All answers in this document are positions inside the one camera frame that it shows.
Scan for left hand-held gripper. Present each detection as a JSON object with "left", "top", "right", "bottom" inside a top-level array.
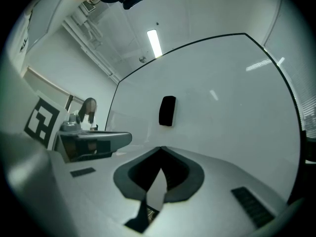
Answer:
[{"left": 23, "top": 95, "right": 133, "bottom": 163}]

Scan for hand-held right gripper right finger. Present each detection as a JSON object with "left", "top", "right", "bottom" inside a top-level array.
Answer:
[{"left": 148, "top": 146, "right": 289, "bottom": 237}]

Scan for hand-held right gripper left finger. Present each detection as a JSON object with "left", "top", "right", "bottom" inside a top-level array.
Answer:
[{"left": 48, "top": 146, "right": 162, "bottom": 237}]

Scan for small black rectangular block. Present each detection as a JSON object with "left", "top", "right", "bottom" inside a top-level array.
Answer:
[{"left": 158, "top": 95, "right": 177, "bottom": 127}]

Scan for white glass partition board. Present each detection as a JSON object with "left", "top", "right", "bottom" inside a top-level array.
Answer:
[{"left": 105, "top": 33, "right": 308, "bottom": 206}]

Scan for long ceiling light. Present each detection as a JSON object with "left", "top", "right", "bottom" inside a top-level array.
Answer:
[{"left": 147, "top": 29, "right": 163, "bottom": 58}]

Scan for white ceiling pipes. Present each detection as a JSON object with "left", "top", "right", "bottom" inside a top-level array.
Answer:
[{"left": 63, "top": 11, "right": 121, "bottom": 83}]

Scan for white ceiling air vent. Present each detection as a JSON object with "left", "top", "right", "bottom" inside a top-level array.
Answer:
[{"left": 79, "top": 0, "right": 96, "bottom": 14}]

